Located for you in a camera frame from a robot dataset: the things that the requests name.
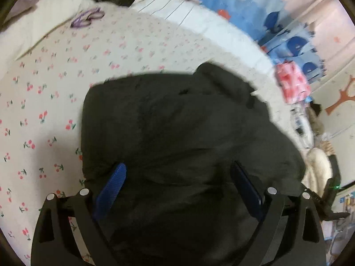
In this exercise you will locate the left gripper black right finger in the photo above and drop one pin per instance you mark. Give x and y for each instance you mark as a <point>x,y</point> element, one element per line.
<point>288,232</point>

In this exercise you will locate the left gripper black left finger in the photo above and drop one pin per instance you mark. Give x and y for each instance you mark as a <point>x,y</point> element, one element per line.
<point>54,243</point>

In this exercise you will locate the black puffer jacket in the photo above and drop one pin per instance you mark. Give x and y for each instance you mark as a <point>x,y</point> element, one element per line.
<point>178,135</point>

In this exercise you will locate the purple folded garment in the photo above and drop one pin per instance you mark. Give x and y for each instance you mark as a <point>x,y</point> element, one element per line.
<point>85,18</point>

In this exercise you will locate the white folded garment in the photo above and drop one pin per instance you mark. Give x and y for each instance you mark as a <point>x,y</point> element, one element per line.
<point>21,33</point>

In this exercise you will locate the blue whale print curtain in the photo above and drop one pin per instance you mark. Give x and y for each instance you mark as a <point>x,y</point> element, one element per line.
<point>270,24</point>

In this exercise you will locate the white pillow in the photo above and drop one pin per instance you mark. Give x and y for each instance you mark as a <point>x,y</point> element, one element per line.
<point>209,24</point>

